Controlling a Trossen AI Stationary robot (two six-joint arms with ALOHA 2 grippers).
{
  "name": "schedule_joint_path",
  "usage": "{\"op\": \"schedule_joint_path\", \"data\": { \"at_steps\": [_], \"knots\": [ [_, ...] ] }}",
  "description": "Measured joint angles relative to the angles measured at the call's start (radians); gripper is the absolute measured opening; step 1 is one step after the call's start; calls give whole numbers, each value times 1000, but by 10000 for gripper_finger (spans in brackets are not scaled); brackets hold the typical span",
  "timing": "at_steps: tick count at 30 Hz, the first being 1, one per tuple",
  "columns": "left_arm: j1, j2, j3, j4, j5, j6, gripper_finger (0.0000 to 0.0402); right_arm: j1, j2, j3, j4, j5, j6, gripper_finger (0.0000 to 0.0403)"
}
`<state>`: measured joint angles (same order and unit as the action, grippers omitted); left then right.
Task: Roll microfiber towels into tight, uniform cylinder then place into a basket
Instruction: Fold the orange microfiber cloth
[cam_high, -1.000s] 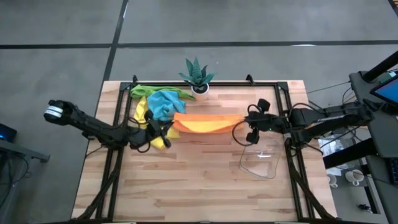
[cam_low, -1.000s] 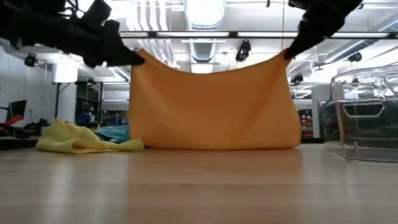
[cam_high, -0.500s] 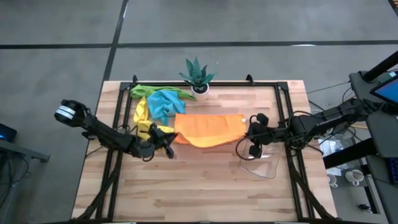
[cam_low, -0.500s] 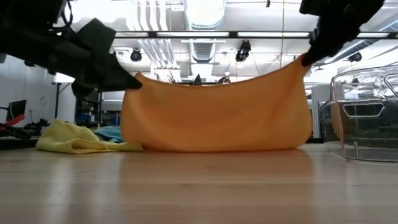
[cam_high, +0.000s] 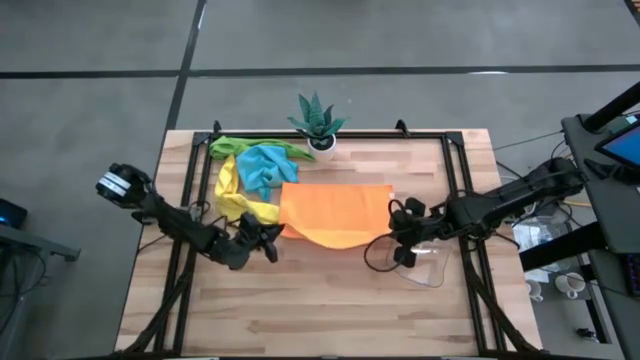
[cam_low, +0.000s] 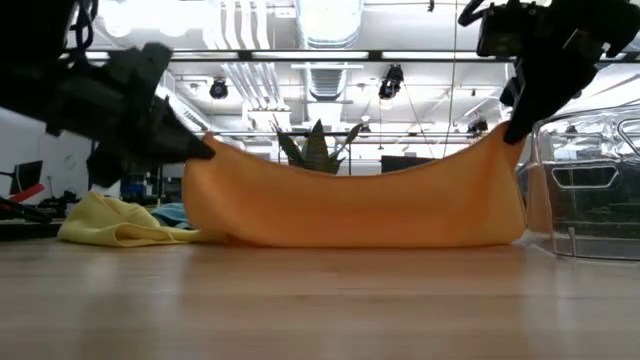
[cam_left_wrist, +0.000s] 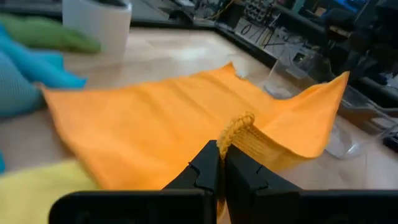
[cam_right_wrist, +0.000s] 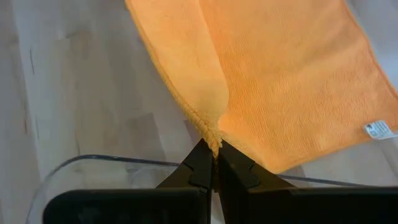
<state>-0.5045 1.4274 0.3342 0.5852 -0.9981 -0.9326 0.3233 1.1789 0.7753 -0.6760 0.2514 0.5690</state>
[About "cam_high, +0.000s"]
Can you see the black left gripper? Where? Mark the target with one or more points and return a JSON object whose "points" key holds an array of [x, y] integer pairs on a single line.
{"points": [[247, 240]]}

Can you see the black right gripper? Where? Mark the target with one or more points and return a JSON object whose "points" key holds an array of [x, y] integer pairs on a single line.
{"points": [[415, 227]]}

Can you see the clear plastic basket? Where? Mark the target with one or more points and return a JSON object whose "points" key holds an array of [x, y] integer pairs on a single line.
{"points": [[430, 270]]}

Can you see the yellow microfiber towel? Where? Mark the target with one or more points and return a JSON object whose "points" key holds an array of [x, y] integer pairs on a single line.
{"points": [[230, 200]]}

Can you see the orange microfiber towel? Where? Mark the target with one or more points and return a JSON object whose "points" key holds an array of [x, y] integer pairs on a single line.
{"points": [[335, 210]]}

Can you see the blue microfiber towel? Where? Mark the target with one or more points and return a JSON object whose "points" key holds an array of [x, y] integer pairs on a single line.
{"points": [[265, 167]]}

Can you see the green microfiber towel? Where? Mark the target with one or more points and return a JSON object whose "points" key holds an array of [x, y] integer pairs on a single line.
{"points": [[230, 146]]}

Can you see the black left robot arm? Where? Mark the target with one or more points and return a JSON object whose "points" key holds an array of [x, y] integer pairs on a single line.
{"points": [[175, 222]]}

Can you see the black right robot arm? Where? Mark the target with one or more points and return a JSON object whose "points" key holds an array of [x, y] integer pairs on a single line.
{"points": [[500, 202]]}

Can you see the white round plant pot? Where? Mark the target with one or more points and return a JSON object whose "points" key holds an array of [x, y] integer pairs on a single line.
{"points": [[320, 154]]}

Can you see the green succulent plant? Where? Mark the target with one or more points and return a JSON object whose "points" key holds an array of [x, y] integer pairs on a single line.
{"points": [[316, 117]]}

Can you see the white mug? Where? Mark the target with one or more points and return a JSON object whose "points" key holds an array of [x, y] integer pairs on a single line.
{"points": [[534, 290], [570, 284]]}

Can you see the black workstation stand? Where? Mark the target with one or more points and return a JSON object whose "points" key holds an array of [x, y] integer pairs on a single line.
{"points": [[612, 220]]}

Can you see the black plug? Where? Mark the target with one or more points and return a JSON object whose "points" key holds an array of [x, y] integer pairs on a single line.
{"points": [[585, 333]]}

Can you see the blue screen monitor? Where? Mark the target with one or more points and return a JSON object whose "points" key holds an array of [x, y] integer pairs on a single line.
{"points": [[625, 147]]}

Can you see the grey side table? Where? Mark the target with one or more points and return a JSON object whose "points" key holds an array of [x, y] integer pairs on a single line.
{"points": [[35, 242]]}

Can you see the black device with blue light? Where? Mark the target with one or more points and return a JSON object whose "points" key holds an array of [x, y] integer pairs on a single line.
{"points": [[10, 215]]}

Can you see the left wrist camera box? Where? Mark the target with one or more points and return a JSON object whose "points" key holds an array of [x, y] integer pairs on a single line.
{"points": [[270, 251]]}

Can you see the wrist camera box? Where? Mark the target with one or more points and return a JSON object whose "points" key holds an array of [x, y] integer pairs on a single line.
{"points": [[270, 251], [403, 256]]}

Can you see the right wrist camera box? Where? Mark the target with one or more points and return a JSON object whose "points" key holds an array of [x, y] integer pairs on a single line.
{"points": [[403, 256]]}

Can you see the black metal table frame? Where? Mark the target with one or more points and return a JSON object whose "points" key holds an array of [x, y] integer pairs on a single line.
{"points": [[380, 135]]}

